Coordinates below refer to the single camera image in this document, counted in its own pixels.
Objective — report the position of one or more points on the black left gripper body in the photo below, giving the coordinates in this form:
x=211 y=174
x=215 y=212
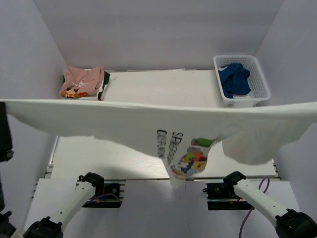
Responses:
x=6 y=148

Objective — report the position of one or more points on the white SpongeBob print t-shirt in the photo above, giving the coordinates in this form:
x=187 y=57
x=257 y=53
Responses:
x=181 y=136

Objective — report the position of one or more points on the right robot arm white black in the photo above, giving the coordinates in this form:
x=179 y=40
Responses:
x=287 y=222

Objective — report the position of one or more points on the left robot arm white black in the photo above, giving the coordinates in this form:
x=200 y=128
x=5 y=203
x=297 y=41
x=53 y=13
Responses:
x=51 y=226

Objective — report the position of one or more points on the folded pink t-shirt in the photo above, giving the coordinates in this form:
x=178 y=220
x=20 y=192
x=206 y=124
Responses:
x=81 y=83

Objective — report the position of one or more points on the folded white green t-shirt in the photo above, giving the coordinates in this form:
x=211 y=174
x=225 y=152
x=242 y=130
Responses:
x=102 y=86

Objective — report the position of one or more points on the blue crumpled t-shirt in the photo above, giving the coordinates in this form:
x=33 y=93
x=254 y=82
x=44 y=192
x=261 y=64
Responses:
x=234 y=80

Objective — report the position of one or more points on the white plastic basket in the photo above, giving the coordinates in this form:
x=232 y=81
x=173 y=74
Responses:
x=257 y=82

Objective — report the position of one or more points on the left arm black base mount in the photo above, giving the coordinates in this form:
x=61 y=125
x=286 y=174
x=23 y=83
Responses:
x=110 y=197

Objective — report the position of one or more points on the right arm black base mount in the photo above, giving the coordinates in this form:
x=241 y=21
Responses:
x=220 y=198

